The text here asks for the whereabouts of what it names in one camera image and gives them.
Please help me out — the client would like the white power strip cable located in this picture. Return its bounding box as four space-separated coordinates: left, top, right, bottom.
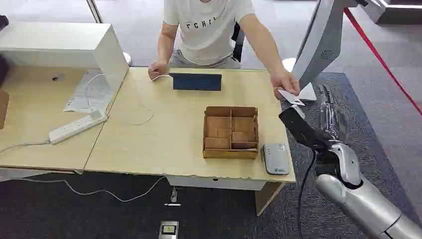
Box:
0 141 51 156

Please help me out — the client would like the person's right hand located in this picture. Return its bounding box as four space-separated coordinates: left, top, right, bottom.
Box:
148 60 170 81

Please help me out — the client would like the red floor strip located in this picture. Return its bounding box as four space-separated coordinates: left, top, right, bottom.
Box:
343 7 422 117

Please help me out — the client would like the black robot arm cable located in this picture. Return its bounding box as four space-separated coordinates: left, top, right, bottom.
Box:
297 150 318 239

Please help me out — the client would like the thin white cable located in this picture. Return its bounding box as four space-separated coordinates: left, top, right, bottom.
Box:
83 73 172 126

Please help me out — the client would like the robot right hand grey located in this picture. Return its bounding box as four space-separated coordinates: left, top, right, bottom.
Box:
279 105 331 153

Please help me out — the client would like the white desk drawer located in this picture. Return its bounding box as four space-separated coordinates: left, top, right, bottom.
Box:
166 175 267 192

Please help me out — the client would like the printed paper sheet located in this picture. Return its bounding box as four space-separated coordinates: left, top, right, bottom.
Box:
63 68 114 114

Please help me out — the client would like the person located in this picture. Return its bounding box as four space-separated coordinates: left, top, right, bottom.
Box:
148 0 301 101

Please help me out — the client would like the brown board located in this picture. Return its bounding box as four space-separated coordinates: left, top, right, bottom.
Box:
0 90 10 130

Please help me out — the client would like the metal floor socket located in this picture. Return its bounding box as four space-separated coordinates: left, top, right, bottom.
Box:
158 221 179 239

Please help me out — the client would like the wooden box with compartments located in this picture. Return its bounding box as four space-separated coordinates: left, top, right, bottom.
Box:
202 106 259 160

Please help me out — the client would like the white card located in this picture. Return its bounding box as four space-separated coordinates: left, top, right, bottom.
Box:
277 89 306 107

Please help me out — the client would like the small white floor plug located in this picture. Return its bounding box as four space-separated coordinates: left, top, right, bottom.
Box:
164 186 182 208

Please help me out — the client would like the white power strip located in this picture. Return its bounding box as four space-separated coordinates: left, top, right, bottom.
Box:
48 110 108 145

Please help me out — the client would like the grey card reader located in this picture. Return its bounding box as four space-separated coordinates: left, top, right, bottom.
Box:
262 143 292 176

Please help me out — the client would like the white monitor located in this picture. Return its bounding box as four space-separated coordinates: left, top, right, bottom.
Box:
291 0 369 102

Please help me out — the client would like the white desk cabinet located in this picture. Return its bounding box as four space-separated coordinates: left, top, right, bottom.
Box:
0 21 130 96

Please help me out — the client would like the dark blue tablet stand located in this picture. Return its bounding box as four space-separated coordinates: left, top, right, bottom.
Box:
169 73 222 92

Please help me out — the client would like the person's left hand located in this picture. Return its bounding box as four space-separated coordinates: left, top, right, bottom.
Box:
270 70 301 101

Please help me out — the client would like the wooden desk leg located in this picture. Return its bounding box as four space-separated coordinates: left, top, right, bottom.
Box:
254 182 287 217

